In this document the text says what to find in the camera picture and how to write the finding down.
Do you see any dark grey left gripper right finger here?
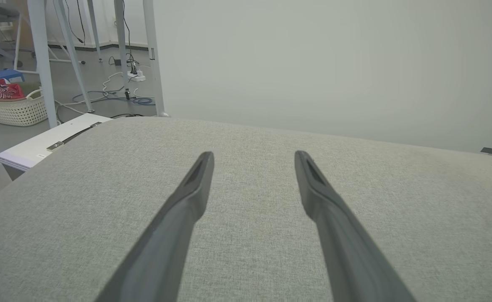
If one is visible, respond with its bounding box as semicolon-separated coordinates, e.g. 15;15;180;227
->
294;151;417;302

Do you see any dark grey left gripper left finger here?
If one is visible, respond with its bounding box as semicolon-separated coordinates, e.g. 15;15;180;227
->
95;151;215;302

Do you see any red patterned cloth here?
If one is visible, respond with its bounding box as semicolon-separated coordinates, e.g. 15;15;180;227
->
0;80;25;100

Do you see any white woven laundry basket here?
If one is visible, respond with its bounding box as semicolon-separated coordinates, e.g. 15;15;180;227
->
0;89;48;127

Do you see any blue plastic stool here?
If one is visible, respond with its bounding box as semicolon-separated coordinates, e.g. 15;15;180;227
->
0;69;25;83

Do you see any grey metal frame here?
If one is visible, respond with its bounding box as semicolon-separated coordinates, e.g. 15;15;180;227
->
27;0;170;128

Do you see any black hanging cable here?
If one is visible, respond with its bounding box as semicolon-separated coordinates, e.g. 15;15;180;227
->
63;0;86;45

